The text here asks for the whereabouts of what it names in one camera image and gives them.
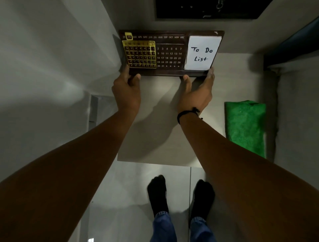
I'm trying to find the large gold date grid frame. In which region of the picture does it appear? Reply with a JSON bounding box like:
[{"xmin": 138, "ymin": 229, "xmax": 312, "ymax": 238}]
[{"xmin": 122, "ymin": 40, "xmax": 157, "ymax": 69}]

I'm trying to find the dark blue ledge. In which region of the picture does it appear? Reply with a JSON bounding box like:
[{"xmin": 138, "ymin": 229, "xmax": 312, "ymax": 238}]
[{"xmin": 263, "ymin": 16, "xmax": 319, "ymax": 68}]

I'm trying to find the person's left hand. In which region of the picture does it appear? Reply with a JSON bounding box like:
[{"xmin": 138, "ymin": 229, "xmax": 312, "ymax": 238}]
[{"xmin": 112, "ymin": 65, "xmax": 141, "ymax": 113}]

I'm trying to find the person's right forearm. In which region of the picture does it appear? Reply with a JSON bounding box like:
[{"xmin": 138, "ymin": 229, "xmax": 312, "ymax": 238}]
[{"xmin": 179, "ymin": 112, "xmax": 319, "ymax": 242}]

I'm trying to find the person's left black sock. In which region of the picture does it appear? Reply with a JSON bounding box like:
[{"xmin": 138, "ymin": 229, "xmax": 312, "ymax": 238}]
[{"xmin": 147, "ymin": 175, "xmax": 169, "ymax": 217}]

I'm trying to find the person's black sock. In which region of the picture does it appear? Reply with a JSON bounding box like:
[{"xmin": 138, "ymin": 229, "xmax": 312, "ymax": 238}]
[
  {"xmin": 190, "ymin": 179, "xmax": 216, "ymax": 223},
  {"xmin": 147, "ymin": 175, "xmax": 169, "ymax": 217}
]

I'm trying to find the white handwritten note card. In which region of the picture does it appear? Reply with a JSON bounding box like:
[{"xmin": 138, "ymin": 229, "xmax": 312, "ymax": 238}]
[{"xmin": 184, "ymin": 36, "xmax": 222, "ymax": 71}]

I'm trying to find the black wrist band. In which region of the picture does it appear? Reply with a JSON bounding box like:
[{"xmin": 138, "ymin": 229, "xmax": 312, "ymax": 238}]
[{"xmin": 177, "ymin": 107, "xmax": 203, "ymax": 125}]

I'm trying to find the brown wooden calendar board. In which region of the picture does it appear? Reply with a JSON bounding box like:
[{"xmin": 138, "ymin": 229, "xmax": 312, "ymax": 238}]
[{"xmin": 118, "ymin": 30, "xmax": 225, "ymax": 77}]

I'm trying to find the person's right blue jeans leg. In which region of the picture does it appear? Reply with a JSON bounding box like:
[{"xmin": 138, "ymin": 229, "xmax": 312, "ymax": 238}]
[{"xmin": 189, "ymin": 216, "xmax": 217, "ymax": 242}]

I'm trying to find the person's left forearm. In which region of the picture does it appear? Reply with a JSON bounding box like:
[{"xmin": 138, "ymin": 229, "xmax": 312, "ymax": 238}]
[{"xmin": 0, "ymin": 106, "xmax": 140, "ymax": 242}]

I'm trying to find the grey wall plate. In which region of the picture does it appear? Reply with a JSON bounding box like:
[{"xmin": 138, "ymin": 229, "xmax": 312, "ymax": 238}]
[{"xmin": 88, "ymin": 94, "xmax": 99, "ymax": 131}]

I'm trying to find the black framed panel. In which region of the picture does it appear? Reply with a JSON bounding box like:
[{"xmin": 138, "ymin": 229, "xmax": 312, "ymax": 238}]
[{"xmin": 156, "ymin": 0, "xmax": 273, "ymax": 20}]

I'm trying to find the person's right black sock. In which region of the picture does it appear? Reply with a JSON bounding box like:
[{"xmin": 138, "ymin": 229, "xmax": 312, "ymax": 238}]
[{"xmin": 190, "ymin": 179, "xmax": 216, "ymax": 223}]

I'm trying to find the person's left blue jeans leg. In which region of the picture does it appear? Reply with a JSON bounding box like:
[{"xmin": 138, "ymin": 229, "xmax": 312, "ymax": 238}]
[{"xmin": 150, "ymin": 211, "xmax": 177, "ymax": 242}]

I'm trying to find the person's blue jeans leg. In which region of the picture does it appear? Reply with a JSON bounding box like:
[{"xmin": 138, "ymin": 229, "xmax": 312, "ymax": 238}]
[
  {"xmin": 150, "ymin": 211, "xmax": 177, "ymax": 242},
  {"xmin": 189, "ymin": 216, "xmax": 217, "ymax": 242}
]

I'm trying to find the green folded cloth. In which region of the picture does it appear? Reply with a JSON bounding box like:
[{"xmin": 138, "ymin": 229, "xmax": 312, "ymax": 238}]
[{"xmin": 224, "ymin": 100, "xmax": 267, "ymax": 159}]

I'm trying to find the person's right hand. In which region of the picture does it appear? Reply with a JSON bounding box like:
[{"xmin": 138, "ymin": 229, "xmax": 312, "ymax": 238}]
[{"xmin": 177, "ymin": 67, "xmax": 215, "ymax": 114}]

